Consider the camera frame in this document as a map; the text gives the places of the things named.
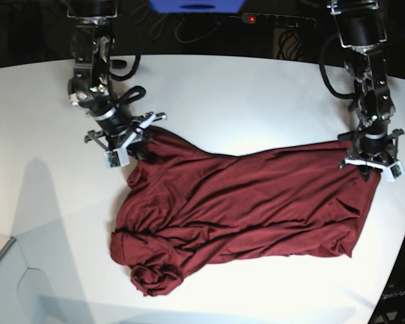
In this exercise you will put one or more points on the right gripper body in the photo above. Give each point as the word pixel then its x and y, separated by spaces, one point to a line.
pixel 119 132

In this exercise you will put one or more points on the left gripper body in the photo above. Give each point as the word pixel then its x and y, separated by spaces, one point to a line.
pixel 370 151

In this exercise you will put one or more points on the dark red t-shirt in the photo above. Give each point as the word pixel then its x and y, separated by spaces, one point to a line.
pixel 188 208

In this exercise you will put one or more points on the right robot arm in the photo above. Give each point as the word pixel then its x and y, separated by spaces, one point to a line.
pixel 91 85

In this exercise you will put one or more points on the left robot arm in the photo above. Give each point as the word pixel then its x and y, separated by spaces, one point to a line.
pixel 360 30

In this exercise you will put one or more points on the blue box at top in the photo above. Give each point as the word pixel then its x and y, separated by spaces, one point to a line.
pixel 196 6

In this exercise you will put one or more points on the black power strip red light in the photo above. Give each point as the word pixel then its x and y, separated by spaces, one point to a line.
pixel 277 20

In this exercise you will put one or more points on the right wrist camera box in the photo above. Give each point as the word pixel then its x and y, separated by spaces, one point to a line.
pixel 117 158

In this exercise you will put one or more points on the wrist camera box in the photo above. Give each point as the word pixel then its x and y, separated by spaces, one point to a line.
pixel 394 171
pixel 117 158

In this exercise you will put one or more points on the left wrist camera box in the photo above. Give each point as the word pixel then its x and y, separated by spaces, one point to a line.
pixel 394 171

